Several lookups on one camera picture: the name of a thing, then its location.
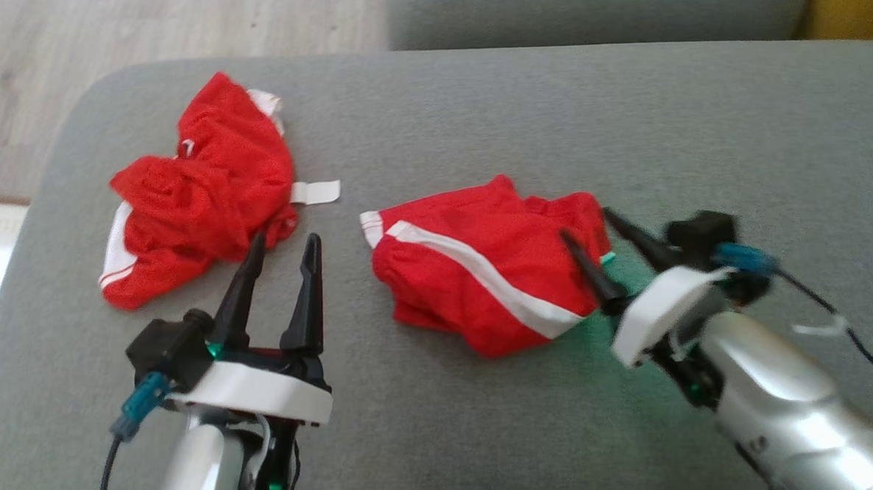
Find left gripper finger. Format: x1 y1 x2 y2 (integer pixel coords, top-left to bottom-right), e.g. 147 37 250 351
208 230 272 352
275 233 328 355

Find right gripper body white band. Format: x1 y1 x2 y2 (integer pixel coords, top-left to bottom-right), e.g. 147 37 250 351
607 263 741 371

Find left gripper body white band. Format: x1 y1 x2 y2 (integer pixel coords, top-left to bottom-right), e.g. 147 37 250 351
162 334 335 434

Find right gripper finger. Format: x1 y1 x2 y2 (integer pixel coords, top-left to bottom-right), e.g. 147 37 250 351
601 204 678 274
557 226 628 318

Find red shorts with white stripe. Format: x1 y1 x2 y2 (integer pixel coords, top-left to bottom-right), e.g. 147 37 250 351
358 168 623 364

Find red basketball jersey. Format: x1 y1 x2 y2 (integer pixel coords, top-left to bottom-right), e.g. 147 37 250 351
89 67 347 312

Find grey fabric ottoman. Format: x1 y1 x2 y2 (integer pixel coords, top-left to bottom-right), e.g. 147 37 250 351
0 29 873 490

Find grey sofa seat cushion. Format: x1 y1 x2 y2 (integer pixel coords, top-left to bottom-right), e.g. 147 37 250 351
385 0 815 57

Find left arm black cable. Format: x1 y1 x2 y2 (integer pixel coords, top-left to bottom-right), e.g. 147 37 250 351
88 371 177 490

